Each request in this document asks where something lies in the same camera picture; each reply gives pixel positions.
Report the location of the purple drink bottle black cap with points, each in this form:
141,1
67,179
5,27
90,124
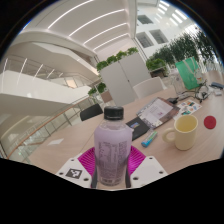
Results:
112,150

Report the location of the flat round red coaster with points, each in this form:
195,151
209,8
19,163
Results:
210,122

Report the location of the wooden planter with plants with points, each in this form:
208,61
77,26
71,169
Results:
100,91

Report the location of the clear shaker bottle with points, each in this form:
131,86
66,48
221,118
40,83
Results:
176,83

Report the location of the black notebook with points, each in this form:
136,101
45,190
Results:
138,128

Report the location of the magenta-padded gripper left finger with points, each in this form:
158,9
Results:
75,172

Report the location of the black chair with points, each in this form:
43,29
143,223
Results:
90,112

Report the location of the colourful sticker sheet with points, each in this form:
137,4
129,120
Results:
190,107

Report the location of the white paper sheet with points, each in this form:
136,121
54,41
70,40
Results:
55,141

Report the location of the blue green marker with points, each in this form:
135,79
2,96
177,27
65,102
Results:
149,138

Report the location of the ceiling light strips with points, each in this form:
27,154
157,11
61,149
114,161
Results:
100,23

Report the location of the pale yellow mug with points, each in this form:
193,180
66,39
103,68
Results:
185,133

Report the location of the open printed magazine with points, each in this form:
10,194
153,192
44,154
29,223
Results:
156,111

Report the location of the white cabinet with plants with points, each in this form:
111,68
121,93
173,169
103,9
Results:
125,78

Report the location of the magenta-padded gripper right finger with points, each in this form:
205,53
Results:
148,170

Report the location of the green tote bag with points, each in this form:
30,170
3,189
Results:
188,73

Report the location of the white chair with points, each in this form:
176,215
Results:
148,87

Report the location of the row of green hedge plants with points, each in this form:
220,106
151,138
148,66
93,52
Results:
183,48

